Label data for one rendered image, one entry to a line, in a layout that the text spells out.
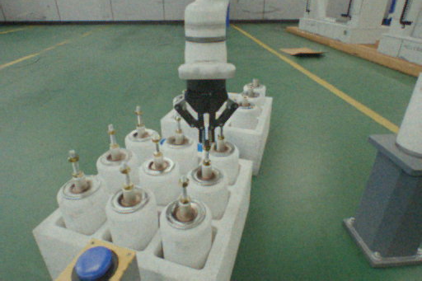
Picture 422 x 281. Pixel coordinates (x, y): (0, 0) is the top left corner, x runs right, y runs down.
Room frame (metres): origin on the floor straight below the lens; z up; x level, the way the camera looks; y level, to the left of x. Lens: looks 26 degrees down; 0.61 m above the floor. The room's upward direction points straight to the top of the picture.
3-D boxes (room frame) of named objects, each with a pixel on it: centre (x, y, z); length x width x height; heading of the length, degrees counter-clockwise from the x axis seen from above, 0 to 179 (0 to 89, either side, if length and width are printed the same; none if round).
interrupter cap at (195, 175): (0.47, 0.01, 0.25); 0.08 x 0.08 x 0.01
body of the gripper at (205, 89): (0.47, 0.01, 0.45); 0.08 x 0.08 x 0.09
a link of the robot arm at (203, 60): (0.45, 0.01, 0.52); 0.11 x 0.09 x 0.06; 3
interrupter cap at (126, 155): (0.54, 0.23, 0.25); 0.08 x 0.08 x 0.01
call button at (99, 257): (0.21, 0.14, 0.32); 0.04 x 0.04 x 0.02
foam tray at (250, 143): (1.03, -0.05, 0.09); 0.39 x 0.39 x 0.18; 72
